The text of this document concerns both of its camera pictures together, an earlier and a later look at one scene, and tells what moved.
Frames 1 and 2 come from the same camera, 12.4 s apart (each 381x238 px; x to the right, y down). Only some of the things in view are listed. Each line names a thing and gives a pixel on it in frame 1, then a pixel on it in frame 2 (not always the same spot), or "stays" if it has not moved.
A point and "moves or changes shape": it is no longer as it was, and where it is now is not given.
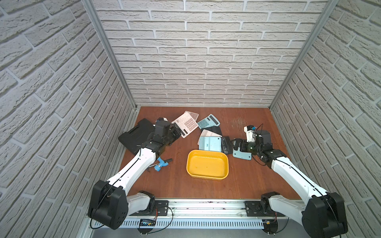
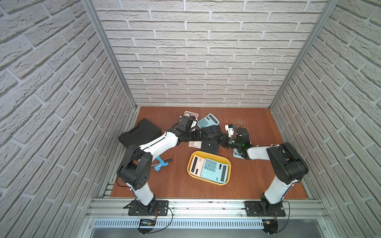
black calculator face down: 216,129 stays
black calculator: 226,145 moves or changes shape
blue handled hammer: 160,163 stays
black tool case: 134,139 stays
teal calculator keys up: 208,122 stays
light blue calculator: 210,143 → 215,170
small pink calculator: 195,115 stays
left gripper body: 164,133 → 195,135
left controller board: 147,222 stays
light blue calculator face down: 242,155 stays
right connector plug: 270,226 stays
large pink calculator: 186,123 moves or changes shape
